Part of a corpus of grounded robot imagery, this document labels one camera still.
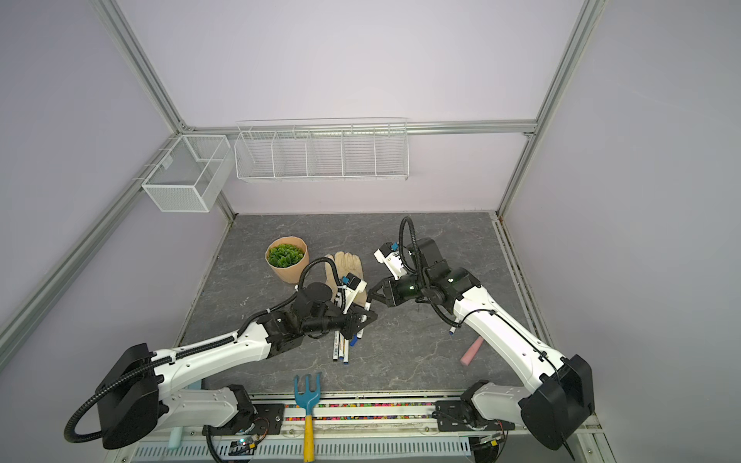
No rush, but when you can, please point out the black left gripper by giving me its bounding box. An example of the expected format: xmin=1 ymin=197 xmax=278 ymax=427
xmin=303 ymin=299 xmax=377 ymax=338

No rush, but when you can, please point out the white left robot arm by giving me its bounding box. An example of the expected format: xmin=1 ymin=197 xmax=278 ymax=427
xmin=63 ymin=283 xmax=377 ymax=449

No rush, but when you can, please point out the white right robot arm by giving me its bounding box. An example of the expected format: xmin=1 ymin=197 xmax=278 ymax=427
xmin=368 ymin=238 xmax=594 ymax=451

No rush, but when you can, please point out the beige work glove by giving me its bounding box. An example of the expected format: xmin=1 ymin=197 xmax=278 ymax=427
xmin=324 ymin=251 xmax=365 ymax=296

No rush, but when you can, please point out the tan pot with green plant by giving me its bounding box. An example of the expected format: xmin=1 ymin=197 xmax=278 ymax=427
xmin=266 ymin=237 xmax=310 ymax=285

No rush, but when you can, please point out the teal yellow garden fork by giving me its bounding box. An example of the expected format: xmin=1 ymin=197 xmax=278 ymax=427
xmin=293 ymin=372 xmax=321 ymax=462

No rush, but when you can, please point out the small white mesh basket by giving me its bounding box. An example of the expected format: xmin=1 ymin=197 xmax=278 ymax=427
xmin=143 ymin=134 xmax=235 ymax=213

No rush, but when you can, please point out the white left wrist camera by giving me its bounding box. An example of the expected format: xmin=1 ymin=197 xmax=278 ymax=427
xmin=340 ymin=273 xmax=367 ymax=314

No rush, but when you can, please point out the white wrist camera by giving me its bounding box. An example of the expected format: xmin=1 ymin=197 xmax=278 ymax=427
xmin=374 ymin=242 xmax=408 ymax=280
xmin=340 ymin=273 xmax=367 ymax=314

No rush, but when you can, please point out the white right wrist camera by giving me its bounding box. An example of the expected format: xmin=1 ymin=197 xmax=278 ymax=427
xmin=374 ymin=242 xmax=408 ymax=280

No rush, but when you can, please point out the black corrugated right cable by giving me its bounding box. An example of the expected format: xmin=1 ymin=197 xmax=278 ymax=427
xmin=398 ymin=216 xmax=458 ymax=328

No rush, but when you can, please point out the black corrugated cable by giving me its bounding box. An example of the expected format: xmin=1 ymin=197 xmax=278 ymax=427
xmin=63 ymin=255 xmax=349 ymax=445
xmin=398 ymin=216 xmax=458 ymax=328

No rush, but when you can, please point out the black corrugated left cable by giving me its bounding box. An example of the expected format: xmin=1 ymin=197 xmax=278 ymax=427
xmin=63 ymin=255 xmax=349 ymax=445

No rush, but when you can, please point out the long white wire basket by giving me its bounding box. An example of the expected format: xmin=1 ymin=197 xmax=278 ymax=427
xmin=235 ymin=118 xmax=410 ymax=181

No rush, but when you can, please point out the light teal tool handle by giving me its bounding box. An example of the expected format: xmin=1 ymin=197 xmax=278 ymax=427
xmin=168 ymin=428 xmax=183 ymax=451

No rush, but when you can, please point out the aluminium cage frame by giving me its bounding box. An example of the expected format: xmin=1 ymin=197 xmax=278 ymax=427
xmin=1 ymin=1 xmax=605 ymax=368

